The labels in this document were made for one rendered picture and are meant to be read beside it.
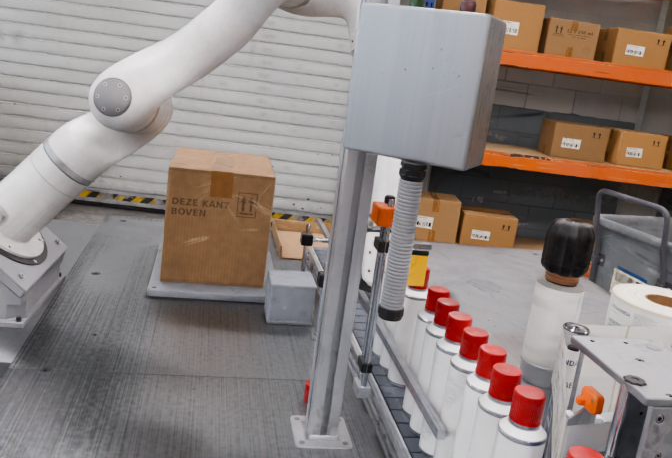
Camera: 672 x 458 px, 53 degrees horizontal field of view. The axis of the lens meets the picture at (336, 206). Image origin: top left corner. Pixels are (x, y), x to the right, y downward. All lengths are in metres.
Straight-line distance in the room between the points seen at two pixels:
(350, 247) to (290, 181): 4.49
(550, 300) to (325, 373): 0.43
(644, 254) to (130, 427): 2.77
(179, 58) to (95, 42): 4.28
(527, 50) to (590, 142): 0.82
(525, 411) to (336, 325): 0.36
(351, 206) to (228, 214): 0.64
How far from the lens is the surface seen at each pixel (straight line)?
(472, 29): 0.85
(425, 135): 0.86
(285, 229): 2.21
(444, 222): 4.99
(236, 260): 1.60
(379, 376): 1.20
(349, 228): 0.98
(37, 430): 1.11
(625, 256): 3.55
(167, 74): 1.33
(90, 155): 1.39
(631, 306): 1.40
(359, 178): 0.96
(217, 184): 1.55
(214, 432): 1.09
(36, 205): 1.43
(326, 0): 1.37
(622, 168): 5.24
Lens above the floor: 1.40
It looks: 12 degrees down
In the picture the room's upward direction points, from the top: 8 degrees clockwise
